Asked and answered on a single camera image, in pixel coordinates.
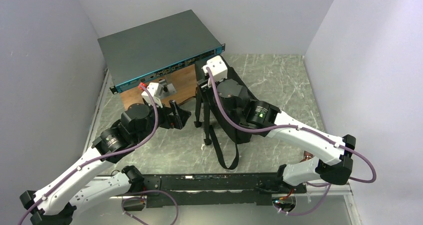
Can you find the wooden base board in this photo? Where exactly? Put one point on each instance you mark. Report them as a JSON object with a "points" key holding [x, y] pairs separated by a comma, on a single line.
{"points": [[179, 86]]}

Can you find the black student backpack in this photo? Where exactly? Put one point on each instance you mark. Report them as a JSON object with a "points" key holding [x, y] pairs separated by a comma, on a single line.
{"points": [[235, 108]]}

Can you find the copper brass tap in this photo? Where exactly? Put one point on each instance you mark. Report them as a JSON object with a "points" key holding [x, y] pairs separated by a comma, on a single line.
{"points": [[307, 156]]}

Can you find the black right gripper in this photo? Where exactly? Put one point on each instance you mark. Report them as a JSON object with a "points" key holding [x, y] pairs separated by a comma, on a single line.
{"points": [[204, 87]]}

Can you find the grey network switch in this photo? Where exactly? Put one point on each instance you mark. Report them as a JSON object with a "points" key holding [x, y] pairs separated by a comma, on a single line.
{"points": [[155, 49]]}

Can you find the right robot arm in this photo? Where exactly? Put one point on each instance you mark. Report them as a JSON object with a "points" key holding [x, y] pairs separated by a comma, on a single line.
{"points": [[332, 161]]}

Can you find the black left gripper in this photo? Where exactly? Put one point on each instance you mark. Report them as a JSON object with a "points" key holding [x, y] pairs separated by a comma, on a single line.
{"points": [[177, 119]]}

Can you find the metal switch stand bracket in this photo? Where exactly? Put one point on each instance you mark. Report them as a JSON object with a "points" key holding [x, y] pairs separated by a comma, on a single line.
{"points": [[165, 89]]}

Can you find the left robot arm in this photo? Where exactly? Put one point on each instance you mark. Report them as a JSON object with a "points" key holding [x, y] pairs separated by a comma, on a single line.
{"points": [[69, 194]]}

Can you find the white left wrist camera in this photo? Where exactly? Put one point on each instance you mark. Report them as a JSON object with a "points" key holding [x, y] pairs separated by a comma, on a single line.
{"points": [[149, 94]]}

